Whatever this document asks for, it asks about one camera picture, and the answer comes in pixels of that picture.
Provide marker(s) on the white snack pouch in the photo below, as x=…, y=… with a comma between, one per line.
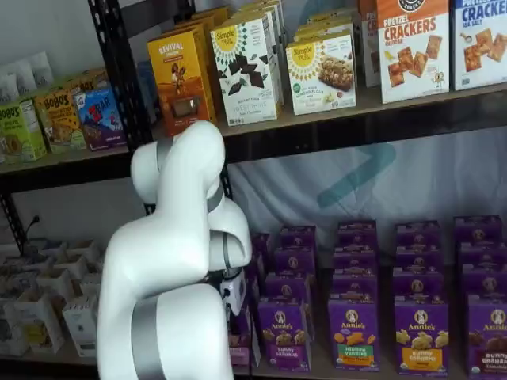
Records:
x=8, y=89
x=23, y=77
x=39, y=69

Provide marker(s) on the white backdrop sheet teal logo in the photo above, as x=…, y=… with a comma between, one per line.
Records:
x=435, y=178

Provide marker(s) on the purple Annie's box brown patch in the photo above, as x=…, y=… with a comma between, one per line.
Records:
x=489, y=336
x=483, y=253
x=477, y=229
x=485, y=281

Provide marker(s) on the black wall power plug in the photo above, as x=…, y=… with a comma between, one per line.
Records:
x=35, y=221

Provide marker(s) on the blue sea salt crackers box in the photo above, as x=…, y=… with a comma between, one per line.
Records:
x=481, y=51

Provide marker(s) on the orange cheddar pretzel crackers box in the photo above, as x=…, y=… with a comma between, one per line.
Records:
x=414, y=59

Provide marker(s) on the black metal shelving rack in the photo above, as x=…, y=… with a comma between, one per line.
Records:
x=356, y=134
x=59, y=180

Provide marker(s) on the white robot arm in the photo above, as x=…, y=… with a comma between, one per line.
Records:
x=174, y=237

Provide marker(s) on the orange Bobo's snack box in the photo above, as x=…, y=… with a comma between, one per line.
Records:
x=59, y=122
x=89, y=81

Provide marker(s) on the blue Zbar snack box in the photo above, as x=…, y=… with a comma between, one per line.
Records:
x=99, y=122

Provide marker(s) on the green Bobo's snack box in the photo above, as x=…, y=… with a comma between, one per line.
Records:
x=21, y=134

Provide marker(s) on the yellow Simple Mills bar box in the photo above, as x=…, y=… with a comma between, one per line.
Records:
x=317, y=31
x=328, y=20
x=321, y=75

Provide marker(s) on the Simple Mills sweet thins box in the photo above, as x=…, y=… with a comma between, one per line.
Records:
x=245, y=107
x=271, y=4
x=257, y=14

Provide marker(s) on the purple Annie's box green patch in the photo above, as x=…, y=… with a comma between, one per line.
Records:
x=354, y=259
x=354, y=285
x=354, y=336
x=356, y=233

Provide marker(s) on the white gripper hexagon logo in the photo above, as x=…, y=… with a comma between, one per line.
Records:
x=237, y=295

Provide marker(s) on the white paper snack box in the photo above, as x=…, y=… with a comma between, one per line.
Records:
x=39, y=320
x=81, y=324
x=53, y=248
x=31, y=283
x=61, y=283
x=91, y=285
x=81, y=255
x=12, y=332

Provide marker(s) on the purple Annie's box pink patch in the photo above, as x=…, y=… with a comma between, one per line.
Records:
x=258, y=265
x=247, y=348
x=262, y=243
x=253, y=293

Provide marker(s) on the purple Annie's box pink label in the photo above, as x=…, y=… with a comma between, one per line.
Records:
x=283, y=336

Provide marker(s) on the purple Annie's box yellow patch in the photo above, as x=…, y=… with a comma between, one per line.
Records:
x=421, y=340
x=418, y=233
x=418, y=257
x=418, y=285

